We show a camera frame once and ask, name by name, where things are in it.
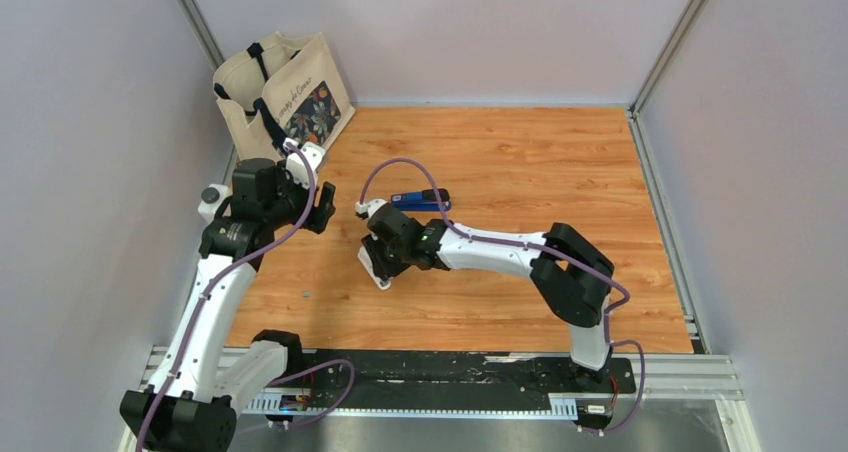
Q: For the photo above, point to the white bottle black cap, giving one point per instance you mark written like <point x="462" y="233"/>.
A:
<point x="211" y="199"/>

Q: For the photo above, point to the blue stapler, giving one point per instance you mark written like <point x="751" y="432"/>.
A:
<point x="422" y="201"/>

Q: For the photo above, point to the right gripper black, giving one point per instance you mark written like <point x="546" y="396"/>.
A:
<point x="384" y="268"/>

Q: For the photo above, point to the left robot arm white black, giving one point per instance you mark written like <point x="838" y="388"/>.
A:
<point x="188" y="404"/>

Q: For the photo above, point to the white stapler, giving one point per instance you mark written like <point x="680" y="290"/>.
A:
<point x="368" y="265"/>

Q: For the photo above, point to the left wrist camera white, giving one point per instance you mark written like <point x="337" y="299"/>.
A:
<point x="302" y="159"/>

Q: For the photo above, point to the beige canvas tote bag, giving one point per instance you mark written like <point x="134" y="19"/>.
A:
<point x="281" y="88"/>

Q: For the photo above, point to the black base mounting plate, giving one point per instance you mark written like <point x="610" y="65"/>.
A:
<point x="468" y="383"/>

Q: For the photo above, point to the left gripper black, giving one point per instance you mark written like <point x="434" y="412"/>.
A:
<point x="320" y="216"/>

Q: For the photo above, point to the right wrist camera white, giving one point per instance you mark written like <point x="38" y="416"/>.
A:
<point x="365" y="209"/>

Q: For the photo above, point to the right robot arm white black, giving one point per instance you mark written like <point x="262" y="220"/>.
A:
<point x="572" y="276"/>

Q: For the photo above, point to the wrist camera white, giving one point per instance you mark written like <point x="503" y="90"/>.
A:
<point x="365" y="209"/>
<point x="302" y="159"/>

